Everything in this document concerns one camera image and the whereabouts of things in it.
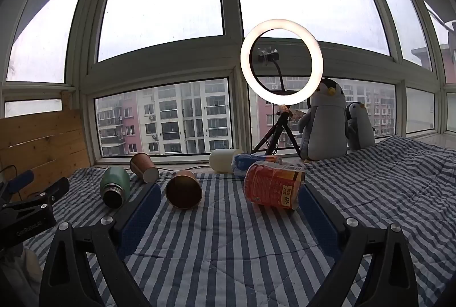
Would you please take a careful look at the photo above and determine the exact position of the wooden board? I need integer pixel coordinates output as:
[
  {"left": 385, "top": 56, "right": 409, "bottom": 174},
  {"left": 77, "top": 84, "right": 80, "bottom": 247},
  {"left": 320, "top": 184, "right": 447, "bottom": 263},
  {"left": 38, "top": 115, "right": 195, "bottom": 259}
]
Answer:
[{"left": 0, "top": 109, "right": 90, "bottom": 201}]

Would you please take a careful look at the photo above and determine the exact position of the large penguin plush toy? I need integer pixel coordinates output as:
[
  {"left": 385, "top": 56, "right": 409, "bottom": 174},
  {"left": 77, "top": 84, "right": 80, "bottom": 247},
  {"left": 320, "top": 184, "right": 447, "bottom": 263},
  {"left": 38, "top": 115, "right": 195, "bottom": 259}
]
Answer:
[{"left": 297, "top": 78, "right": 349, "bottom": 162}]

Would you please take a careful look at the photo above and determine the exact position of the slim copper cup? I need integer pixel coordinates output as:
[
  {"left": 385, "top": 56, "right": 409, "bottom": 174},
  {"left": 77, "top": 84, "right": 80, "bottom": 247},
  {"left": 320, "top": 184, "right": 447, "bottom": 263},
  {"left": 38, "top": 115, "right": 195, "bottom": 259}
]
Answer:
[{"left": 129, "top": 152, "right": 160, "bottom": 184}]

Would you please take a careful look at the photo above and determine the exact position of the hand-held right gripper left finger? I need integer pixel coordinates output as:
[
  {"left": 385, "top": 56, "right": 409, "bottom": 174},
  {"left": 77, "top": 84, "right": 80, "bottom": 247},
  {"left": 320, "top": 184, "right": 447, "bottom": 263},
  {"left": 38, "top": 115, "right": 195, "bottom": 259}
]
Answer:
[{"left": 39, "top": 182, "right": 162, "bottom": 307}]

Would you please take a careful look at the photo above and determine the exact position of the green thermos bottle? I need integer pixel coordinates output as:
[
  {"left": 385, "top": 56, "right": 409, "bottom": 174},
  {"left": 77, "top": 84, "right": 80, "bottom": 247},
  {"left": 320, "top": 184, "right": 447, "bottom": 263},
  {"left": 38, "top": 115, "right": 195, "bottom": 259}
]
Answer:
[{"left": 99, "top": 167, "right": 131, "bottom": 210}]

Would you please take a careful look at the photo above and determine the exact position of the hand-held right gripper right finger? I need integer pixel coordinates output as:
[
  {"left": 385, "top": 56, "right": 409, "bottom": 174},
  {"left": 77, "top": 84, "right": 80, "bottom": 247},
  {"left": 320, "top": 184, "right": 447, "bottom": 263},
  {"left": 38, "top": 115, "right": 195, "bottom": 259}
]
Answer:
[{"left": 298, "top": 182, "right": 420, "bottom": 307}]

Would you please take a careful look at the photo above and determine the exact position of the black phone holder gooseneck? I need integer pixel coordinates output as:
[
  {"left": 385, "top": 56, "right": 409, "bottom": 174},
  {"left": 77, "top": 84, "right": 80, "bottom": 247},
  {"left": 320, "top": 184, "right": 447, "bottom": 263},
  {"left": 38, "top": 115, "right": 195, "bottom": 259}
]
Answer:
[{"left": 257, "top": 46, "right": 286, "bottom": 94}]

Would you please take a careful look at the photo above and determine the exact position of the blue striped blanket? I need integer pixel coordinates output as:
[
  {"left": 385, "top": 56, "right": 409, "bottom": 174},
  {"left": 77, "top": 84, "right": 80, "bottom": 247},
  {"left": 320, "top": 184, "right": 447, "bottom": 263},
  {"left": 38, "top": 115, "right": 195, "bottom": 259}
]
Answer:
[{"left": 21, "top": 135, "right": 456, "bottom": 307}]

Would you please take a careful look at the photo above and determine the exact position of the small penguin plush toy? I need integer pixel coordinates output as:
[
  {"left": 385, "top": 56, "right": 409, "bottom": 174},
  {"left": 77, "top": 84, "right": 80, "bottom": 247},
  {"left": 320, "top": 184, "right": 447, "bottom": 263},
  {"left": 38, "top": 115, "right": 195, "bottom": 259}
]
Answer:
[{"left": 344, "top": 101, "right": 376, "bottom": 151}]

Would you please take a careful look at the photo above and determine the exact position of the black cable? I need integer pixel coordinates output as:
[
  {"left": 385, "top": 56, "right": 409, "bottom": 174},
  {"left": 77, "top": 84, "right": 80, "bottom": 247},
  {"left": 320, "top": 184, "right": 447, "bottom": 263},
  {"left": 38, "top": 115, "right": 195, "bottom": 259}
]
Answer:
[{"left": 0, "top": 165, "right": 18, "bottom": 187}]

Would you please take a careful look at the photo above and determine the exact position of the white ring light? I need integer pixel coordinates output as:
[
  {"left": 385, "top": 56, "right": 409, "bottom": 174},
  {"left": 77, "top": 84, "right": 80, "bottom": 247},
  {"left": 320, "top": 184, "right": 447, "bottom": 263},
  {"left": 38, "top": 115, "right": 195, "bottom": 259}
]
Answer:
[{"left": 240, "top": 19, "right": 324, "bottom": 105}]

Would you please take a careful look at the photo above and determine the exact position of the blue snack packet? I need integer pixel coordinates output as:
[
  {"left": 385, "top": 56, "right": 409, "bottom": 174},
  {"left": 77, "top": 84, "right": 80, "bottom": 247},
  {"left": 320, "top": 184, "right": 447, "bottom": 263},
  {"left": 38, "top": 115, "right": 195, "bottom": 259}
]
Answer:
[{"left": 231, "top": 153, "right": 282, "bottom": 175}]

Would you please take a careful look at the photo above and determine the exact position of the wide copper cup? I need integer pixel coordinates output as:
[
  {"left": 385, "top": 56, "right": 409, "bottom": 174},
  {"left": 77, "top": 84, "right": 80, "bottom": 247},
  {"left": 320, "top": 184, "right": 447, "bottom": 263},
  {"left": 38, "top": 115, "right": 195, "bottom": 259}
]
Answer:
[{"left": 165, "top": 170, "right": 203, "bottom": 211}]

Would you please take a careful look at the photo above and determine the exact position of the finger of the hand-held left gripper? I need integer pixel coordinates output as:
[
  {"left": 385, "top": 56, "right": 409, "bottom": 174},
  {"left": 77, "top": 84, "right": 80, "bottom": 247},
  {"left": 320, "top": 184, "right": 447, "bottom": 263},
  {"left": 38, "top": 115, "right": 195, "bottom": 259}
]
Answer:
[
  {"left": 0, "top": 169, "right": 35, "bottom": 204},
  {"left": 9, "top": 177, "right": 70, "bottom": 210}
]

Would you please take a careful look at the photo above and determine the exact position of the black tripod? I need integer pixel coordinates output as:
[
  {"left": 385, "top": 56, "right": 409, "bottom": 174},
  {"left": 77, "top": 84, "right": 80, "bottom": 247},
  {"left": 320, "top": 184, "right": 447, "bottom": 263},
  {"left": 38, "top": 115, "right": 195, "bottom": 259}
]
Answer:
[{"left": 251, "top": 103, "right": 303, "bottom": 157}]

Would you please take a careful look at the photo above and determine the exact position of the red tin can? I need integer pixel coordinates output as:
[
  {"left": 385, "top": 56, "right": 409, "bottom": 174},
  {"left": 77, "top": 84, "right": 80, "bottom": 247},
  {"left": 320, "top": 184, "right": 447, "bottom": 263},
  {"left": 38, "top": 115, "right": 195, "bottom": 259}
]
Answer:
[{"left": 243, "top": 161, "right": 306, "bottom": 211}]

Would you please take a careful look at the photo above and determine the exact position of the white cup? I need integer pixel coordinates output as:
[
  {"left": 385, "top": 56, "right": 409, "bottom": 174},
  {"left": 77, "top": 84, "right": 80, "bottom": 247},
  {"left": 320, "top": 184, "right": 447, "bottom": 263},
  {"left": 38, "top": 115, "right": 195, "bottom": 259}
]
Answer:
[{"left": 209, "top": 148, "right": 245, "bottom": 174}]

